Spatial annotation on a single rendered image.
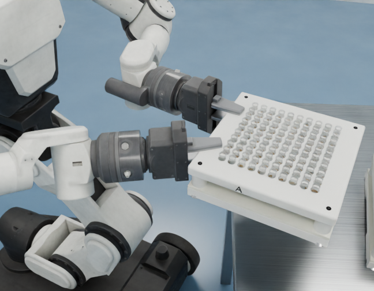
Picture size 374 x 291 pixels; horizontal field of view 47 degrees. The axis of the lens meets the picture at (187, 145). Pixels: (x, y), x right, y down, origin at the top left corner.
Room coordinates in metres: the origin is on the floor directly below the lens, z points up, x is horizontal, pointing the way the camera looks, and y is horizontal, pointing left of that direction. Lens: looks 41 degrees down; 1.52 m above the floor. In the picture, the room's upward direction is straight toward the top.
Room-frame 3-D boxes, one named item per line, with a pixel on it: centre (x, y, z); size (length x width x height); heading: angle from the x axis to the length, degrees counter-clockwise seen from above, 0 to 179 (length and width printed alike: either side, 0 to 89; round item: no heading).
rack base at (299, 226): (0.56, -0.16, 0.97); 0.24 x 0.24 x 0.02; 63
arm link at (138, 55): (0.83, 0.10, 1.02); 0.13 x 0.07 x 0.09; 172
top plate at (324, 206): (0.56, -0.16, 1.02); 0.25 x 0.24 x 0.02; 153
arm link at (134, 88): (0.77, 0.10, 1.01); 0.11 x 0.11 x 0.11; 55
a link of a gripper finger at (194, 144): (0.56, -0.03, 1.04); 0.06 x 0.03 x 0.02; 95
